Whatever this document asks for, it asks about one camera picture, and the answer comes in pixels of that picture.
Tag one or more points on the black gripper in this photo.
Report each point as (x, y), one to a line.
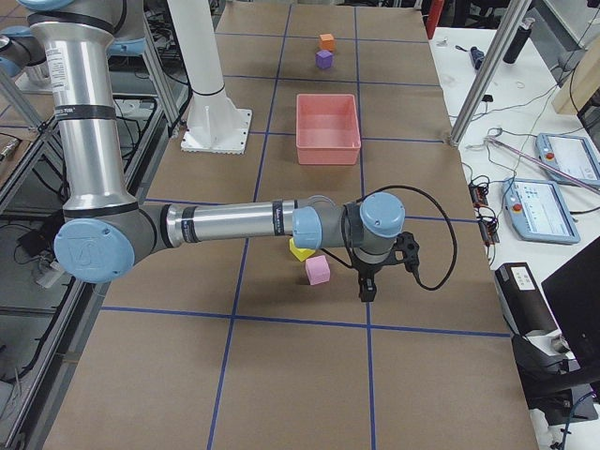
(367, 270)

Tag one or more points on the pink foam block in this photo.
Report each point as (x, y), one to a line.
(318, 270)

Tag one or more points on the yellow foam block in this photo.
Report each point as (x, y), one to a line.
(301, 254)

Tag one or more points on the purple foam block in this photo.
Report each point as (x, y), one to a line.
(324, 59)

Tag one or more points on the orange foam block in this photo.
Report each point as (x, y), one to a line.
(327, 42)

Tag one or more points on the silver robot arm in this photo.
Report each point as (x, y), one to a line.
(22, 52)
(106, 232)

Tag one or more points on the pink plastic bin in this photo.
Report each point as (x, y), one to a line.
(327, 130)

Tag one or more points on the black label printer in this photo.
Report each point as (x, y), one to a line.
(524, 308)

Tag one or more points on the near teach pendant tablet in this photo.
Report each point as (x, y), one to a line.
(538, 212)

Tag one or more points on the teach pendant tablet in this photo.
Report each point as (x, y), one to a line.
(538, 212)
(568, 158)

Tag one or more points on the black monitor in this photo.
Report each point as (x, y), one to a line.
(572, 293)

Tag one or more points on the far teach pendant tablet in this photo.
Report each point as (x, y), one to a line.
(568, 158)

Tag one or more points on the black water bottle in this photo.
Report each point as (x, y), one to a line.
(517, 44)

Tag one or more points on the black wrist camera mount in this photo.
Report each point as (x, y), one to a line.
(409, 249)

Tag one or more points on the white camera mast pedestal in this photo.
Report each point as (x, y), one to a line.
(214, 124)

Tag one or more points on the aluminium frame post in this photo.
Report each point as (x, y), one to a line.
(497, 48)

